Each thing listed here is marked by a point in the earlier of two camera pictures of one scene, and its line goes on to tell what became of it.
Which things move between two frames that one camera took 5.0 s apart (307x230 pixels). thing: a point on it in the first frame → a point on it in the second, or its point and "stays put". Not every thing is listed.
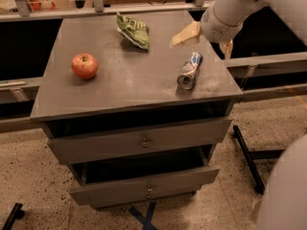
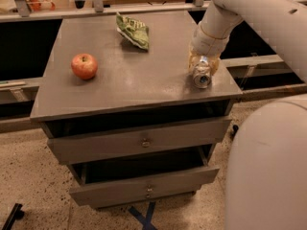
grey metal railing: (22, 12) stays put
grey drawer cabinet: (135, 126) stays put
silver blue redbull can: (189, 71) → (201, 73)
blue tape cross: (145, 221) stays put
